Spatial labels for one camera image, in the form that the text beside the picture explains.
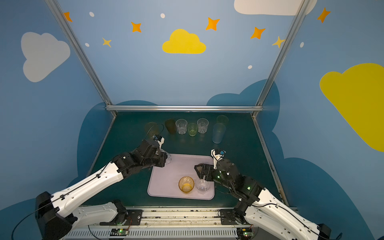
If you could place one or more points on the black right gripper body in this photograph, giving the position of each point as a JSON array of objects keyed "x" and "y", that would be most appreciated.
[{"x": 206, "y": 171}]

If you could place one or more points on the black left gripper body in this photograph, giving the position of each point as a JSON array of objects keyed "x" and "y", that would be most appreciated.
[{"x": 161, "y": 156}]

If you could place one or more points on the clear faceted glass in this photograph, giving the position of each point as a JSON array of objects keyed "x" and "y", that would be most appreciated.
[
  {"x": 202, "y": 186},
  {"x": 182, "y": 126},
  {"x": 202, "y": 125},
  {"x": 168, "y": 158}
]

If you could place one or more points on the lilac plastic tray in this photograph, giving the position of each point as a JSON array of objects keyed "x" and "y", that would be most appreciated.
[{"x": 164, "y": 182}]

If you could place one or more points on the yellow short cup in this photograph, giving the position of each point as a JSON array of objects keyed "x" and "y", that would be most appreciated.
[{"x": 186, "y": 184}]

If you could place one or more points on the small green cup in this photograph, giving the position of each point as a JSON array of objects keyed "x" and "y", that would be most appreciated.
[{"x": 192, "y": 129}]

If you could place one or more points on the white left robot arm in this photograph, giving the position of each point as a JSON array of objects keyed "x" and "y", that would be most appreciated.
[{"x": 59, "y": 213}]

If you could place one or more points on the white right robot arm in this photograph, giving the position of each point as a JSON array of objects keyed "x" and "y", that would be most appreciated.
[{"x": 258, "y": 207}]

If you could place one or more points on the tall yellow plastic cup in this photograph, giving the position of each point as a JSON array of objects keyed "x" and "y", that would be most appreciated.
[{"x": 151, "y": 129}]

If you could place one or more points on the dark olive cup back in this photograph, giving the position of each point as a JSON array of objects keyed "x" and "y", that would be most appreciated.
[{"x": 170, "y": 125}]

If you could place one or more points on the tall pale blue cup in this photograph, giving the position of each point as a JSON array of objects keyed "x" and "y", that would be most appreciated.
[{"x": 218, "y": 133}]

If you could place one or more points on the green tinted cup back right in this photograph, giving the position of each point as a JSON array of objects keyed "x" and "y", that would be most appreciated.
[{"x": 222, "y": 119}]

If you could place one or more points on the right green circuit board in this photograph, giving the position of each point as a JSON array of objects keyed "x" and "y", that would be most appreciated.
[{"x": 245, "y": 234}]

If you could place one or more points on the green circuit board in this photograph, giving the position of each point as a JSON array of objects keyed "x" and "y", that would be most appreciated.
[
  {"x": 245, "y": 234},
  {"x": 119, "y": 232}
]

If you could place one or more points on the left green circuit board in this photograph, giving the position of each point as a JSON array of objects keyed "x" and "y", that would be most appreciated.
[{"x": 119, "y": 232}]

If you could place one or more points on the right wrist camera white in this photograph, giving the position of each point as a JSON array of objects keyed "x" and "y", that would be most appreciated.
[{"x": 217, "y": 155}]

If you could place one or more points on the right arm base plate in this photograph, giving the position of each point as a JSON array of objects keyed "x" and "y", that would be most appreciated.
[{"x": 231, "y": 217}]

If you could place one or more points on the aluminium back frame rail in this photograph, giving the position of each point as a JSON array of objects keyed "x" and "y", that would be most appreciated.
[{"x": 132, "y": 108}]

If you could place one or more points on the aluminium front rail base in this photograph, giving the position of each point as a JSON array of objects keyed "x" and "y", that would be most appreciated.
[{"x": 170, "y": 224}]

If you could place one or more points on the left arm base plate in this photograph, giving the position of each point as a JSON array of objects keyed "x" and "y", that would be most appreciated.
[{"x": 125, "y": 218}]

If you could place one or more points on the aluminium left corner post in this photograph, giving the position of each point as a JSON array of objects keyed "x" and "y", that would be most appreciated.
[{"x": 64, "y": 24}]

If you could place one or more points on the aluminium corner post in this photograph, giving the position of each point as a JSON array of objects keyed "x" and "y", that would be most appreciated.
[
  {"x": 291, "y": 34},
  {"x": 64, "y": 24}
]

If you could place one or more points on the aluminium right corner post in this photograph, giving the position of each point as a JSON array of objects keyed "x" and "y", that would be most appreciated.
[{"x": 291, "y": 34}]

